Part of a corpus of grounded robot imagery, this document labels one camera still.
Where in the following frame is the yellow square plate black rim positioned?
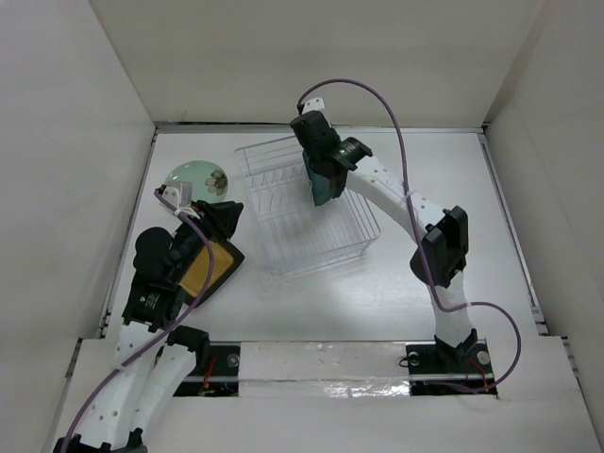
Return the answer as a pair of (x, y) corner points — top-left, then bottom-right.
(178, 240), (246, 308)

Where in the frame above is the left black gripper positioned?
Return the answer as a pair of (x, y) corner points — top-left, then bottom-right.
(170, 198), (243, 281)

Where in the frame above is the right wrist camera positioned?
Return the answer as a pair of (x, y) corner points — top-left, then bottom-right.
(296, 96), (326, 115)

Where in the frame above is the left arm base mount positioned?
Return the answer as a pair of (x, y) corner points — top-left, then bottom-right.
(166, 326), (241, 397)

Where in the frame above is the teal square plate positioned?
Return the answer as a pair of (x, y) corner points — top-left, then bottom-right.
(302, 151), (334, 206)

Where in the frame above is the white wire dish rack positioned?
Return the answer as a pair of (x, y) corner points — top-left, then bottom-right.
(234, 137), (380, 277)

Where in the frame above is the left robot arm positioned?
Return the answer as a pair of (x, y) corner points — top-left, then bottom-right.
(54, 201), (244, 452)

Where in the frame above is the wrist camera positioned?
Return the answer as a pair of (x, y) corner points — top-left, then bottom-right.
(296, 96), (326, 115)
(159, 180), (193, 209)

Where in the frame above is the mint floral round plate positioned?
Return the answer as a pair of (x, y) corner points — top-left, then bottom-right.
(165, 160), (228, 203)

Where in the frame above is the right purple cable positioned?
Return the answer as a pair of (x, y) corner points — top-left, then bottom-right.
(297, 78), (523, 394)

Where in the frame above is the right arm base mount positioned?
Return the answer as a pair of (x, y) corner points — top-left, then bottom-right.
(398, 330), (497, 396)

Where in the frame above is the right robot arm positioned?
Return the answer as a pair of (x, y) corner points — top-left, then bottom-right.
(290, 110), (478, 371)

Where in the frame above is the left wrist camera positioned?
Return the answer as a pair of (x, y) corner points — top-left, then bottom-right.
(159, 180), (193, 209)

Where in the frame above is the purple cable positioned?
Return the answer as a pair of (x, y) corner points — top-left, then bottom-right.
(60, 188), (216, 453)
(297, 78), (523, 394)

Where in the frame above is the metal base rail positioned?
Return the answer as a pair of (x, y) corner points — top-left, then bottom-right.
(185, 363), (493, 385)

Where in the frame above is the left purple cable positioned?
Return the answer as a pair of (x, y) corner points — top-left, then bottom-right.
(60, 188), (216, 453)

